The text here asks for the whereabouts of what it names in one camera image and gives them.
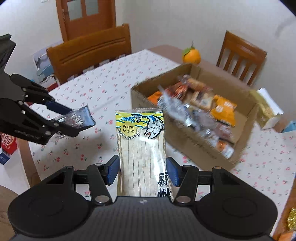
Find yellow blue fish snack pack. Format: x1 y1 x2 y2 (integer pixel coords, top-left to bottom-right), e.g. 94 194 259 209
115 109 174 200

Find dark dried fruit packet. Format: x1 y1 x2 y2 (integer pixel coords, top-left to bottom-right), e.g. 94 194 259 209
158 86 234 159

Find silver black snack packet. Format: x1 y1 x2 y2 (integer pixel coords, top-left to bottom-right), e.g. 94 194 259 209
53 105 96 132

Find brown biscuit packet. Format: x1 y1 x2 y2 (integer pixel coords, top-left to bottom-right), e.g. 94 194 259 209
181 75 214 111

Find brown orange snack bag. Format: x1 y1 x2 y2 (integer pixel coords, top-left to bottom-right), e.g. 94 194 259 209
148 82 188 104

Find small orange snack packet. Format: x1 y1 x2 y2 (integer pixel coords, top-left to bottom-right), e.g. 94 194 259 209
210 95 237 127

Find wooden chair left side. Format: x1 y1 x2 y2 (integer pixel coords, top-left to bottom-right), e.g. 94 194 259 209
47 24 132 84

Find wooden chair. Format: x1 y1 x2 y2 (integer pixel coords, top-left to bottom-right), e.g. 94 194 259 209
47 24 132 84
216 31 267 86

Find cardboard box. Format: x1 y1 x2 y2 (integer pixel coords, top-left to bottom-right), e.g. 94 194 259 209
131 64 258 170

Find wooden door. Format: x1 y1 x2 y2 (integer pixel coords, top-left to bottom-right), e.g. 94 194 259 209
56 0 116 42

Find gold tissue box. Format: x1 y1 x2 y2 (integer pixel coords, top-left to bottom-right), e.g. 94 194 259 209
250 88 284 130

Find gold tinsel decoration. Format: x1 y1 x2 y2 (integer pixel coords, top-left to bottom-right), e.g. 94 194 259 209
287 208 296 231

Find blue small box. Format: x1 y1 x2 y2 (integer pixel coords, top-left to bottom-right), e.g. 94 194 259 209
282 120 296 133

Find orange fruit with leaf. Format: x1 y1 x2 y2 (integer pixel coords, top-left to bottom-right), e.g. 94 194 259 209
182 42 201 65

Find wooden chair far centre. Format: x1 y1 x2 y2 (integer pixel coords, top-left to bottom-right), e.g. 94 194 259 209
216 31 267 86

